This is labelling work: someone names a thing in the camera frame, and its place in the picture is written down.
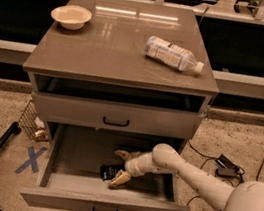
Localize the open middle drawer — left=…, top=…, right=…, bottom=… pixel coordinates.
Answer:
left=20, top=124, right=189, bottom=211

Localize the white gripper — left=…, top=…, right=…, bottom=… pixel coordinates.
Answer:
left=109, top=150, right=143, bottom=189

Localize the black power adapter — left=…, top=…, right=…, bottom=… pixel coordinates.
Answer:
left=216, top=155, right=244, bottom=178

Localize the black drawer handle upper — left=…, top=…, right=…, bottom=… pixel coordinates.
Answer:
left=102, top=116, right=130, bottom=128

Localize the wire mesh waste basket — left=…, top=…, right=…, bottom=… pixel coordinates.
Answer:
left=18, top=100, right=48, bottom=142

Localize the white paper bowl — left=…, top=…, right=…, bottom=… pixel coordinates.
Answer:
left=50, top=5, right=92, bottom=31

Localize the closed upper drawer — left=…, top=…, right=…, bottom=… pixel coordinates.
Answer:
left=32, top=92, right=203, bottom=140

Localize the blue tape cross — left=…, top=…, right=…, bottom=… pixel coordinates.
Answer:
left=15, top=147, right=47, bottom=174

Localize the clear plastic water bottle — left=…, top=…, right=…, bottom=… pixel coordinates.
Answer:
left=144, top=36, right=204, bottom=73

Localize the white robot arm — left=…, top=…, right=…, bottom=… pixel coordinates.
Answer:
left=110, top=143, right=264, bottom=211

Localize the black floor cable right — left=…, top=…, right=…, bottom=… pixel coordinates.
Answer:
left=174, top=87, right=264, bottom=211

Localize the dark blueberry rxbar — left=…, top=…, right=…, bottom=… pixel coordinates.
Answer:
left=99, top=165, right=125, bottom=181

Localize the grey drawer cabinet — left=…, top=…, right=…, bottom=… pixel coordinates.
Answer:
left=0, top=0, right=233, bottom=211

